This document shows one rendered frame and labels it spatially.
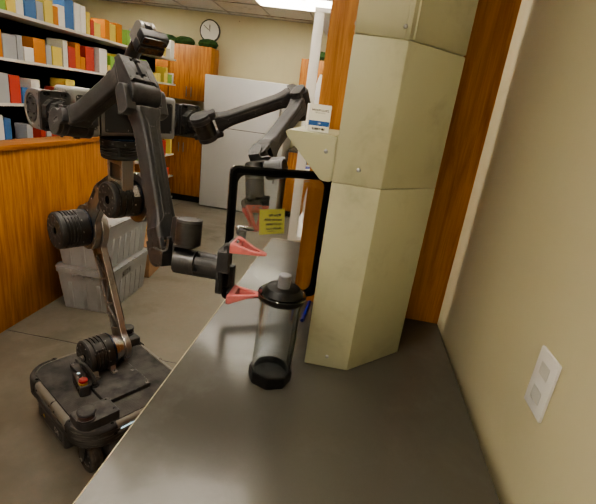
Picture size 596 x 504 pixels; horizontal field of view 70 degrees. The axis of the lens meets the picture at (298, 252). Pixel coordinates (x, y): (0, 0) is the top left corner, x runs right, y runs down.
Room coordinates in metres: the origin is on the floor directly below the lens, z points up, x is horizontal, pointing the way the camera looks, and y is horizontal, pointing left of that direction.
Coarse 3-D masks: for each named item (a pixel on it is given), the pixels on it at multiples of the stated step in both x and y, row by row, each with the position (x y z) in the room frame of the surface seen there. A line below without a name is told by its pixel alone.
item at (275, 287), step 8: (280, 280) 0.85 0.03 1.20; (288, 280) 0.85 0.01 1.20; (264, 288) 0.85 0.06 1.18; (272, 288) 0.84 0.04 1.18; (280, 288) 0.85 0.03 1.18; (288, 288) 0.85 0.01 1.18; (296, 288) 0.86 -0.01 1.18; (272, 296) 0.82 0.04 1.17; (280, 296) 0.82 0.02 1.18; (288, 296) 0.82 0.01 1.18; (296, 296) 0.83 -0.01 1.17
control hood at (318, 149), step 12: (288, 132) 0.96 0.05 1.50; (300, 132) 0.96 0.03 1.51; (312, 132) 0.96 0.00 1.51; (336, 132) 1.10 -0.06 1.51; (300, 144) 0.95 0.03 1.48; (312, 144) 0.95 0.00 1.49; (324, 144) 0.95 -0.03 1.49; (336, 144) 0.95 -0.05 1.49; (312, 156) 0.95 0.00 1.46; (324, 156) 0.95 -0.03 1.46; (312, 168) 0.95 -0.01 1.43; (324, 168) 0.95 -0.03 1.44; (324, 180) 0.95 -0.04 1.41
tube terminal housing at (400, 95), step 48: (384, 48) 0.94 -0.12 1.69; (432, 48) 0.98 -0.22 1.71; (384, 96) 0.94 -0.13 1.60; (432, 96) 1.00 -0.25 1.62; (384, 144) 0.94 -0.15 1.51; (432, 144) 1.03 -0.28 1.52; (336, 192) 0.94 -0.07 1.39; (384, 192) 0.94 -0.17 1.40; (432, 192) 1.05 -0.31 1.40; (336, 240) 0.94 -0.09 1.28; (384, 240) 0.96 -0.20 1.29; (336, 288) 0.94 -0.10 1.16; (384, 288) 0.99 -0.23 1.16; (336, 336) 0.94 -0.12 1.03; (384, 336) 1.01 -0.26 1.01
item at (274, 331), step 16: (288, 304) 0.81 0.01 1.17; (272, 320) 0.82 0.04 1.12; (288, 320) 0.82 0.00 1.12; (256, 336) 0.85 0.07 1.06; (272, 336) 0.82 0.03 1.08; (288, 336) 0.83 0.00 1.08; (256, 352) 0.84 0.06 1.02; (272, 352) 0.82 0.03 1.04; (288, 352) 0.83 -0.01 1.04; (256, 368) 0.83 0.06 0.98; (272, 368) 0.82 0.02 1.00; (288, 368) 0.84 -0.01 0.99
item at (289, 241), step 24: (240, 192) 1.15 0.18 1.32; (264, 192) 1.18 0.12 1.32; (288, 192) 1.20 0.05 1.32; (312, 192) 1.23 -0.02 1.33; (240, 216) 1.15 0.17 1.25; (264, 216) 1.18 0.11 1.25; (288, 216) 1.21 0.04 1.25; (312, 216) 1.23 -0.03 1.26; (264, 240) 1.18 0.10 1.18; (288, 240) 1.21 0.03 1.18; (312, 240) 1.24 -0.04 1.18; (240, 264) 1.16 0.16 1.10; (264, 264) 1.19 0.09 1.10; (288, 264) 1.21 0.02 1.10; (312, 264) 1.24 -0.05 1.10
